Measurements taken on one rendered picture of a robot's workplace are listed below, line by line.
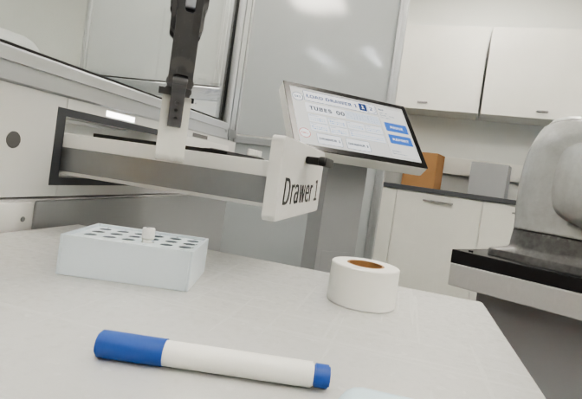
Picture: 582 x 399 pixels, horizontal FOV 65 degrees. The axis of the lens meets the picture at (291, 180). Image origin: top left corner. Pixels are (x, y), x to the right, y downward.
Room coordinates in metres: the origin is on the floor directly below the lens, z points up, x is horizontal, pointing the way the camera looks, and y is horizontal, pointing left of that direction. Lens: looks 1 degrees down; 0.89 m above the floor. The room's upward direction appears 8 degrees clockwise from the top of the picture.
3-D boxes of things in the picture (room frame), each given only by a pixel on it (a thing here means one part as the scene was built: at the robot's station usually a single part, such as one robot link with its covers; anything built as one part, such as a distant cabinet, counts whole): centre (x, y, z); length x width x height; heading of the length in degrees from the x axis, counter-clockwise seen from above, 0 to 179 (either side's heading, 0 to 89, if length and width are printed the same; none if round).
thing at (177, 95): (0.47, 0.13, 0.94); 0.03 x 0.01 x 0.05; 16
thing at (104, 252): (0.46, 0.14, 0.78); 0.12 x 0.08 x 0.04; 91
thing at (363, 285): (0.47, -0.09, 0.78); 0.07 x 0.07 x 0.04
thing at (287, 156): (0.71, -0.01, 0.87); 0.29 x 0.02 x 0.11; 166
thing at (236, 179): (0.76, 0.19, 0.86); 0.40 x 0.26 x 0.06; 76
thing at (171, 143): (0.49, 0.13, 0.91); 0.03 x 0.01 x 0.07; 106
